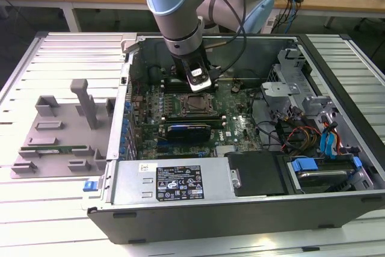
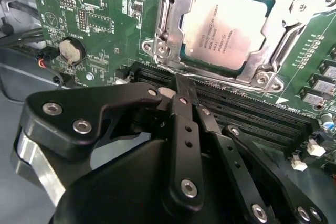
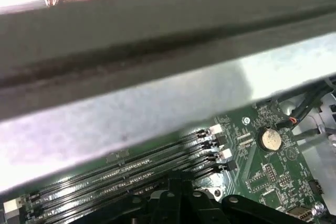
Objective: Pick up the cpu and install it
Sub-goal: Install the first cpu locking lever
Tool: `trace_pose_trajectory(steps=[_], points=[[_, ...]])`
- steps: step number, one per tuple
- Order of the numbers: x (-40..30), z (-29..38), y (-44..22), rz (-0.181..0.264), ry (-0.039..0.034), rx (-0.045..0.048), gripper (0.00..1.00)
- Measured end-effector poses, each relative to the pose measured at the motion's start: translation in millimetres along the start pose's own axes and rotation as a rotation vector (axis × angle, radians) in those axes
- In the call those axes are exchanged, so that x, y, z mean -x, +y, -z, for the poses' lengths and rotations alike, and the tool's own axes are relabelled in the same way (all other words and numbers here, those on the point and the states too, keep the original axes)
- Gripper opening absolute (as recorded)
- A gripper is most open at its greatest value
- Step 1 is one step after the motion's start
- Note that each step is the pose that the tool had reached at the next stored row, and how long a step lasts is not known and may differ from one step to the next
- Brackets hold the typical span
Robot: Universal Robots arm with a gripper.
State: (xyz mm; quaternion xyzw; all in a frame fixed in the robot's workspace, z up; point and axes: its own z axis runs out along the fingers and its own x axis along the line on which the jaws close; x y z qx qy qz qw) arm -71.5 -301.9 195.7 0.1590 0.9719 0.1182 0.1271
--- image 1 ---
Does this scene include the CPU socket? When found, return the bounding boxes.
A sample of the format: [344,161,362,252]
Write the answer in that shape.
[177,91,219,117]

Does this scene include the black graphics card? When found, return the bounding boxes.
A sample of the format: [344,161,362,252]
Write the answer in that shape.
[166,123,212,144]

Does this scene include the green motherboard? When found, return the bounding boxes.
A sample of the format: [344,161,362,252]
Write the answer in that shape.
[129,78,264,161]

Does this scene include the silver chipset heatsink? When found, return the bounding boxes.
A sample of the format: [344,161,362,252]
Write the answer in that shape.
[215,144,239,158]

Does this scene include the silver metal drive cage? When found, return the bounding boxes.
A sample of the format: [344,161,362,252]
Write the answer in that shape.
[260,46,339,125]

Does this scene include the silver power supply unit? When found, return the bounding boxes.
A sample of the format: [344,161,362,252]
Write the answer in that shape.
[111,158,235,206]

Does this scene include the black plastic shroud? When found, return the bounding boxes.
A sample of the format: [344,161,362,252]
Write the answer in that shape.
[224,150,287,197]

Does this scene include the blue plastic latch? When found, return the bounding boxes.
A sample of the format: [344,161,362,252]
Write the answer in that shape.
[83,180,99,193]

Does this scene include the grey parts rack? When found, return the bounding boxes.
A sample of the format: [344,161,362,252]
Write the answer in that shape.
[10,78,117,179]

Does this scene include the black grey PC case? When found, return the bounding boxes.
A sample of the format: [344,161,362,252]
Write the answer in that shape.
[87,33,385,244]

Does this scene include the hard disk in blue carrier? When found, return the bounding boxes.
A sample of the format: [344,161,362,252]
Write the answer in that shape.
[287,156,363,194]

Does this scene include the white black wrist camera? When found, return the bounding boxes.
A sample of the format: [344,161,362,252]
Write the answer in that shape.
[185,62,214,93]

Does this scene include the black camera cable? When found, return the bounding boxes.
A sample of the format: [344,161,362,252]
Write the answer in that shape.
[207,0,252,85]

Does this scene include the yellow red power wires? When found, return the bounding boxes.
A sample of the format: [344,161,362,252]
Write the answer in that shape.
[284,125,322,151]

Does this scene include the blue flat data wire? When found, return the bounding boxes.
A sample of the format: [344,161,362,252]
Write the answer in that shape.
[319,121,340,159]

